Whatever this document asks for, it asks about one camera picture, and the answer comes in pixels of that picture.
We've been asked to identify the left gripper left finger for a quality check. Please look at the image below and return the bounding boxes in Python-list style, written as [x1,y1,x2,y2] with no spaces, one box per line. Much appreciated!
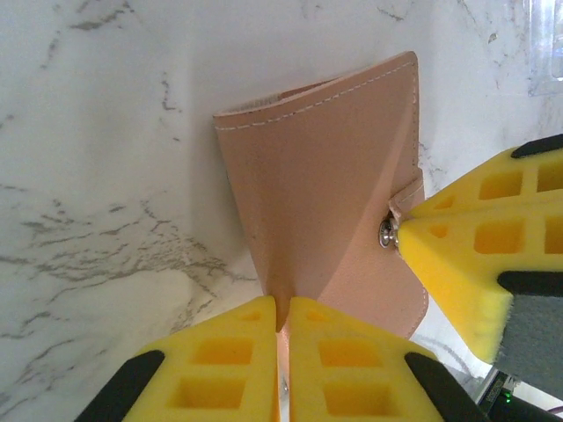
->
[73,295,282,422]

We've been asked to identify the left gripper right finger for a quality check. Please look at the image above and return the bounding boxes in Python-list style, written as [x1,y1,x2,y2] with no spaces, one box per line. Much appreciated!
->
[289,295,490,422]

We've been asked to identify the cards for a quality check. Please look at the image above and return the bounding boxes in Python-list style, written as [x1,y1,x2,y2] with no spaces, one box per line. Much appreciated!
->
[524,0,563,98]

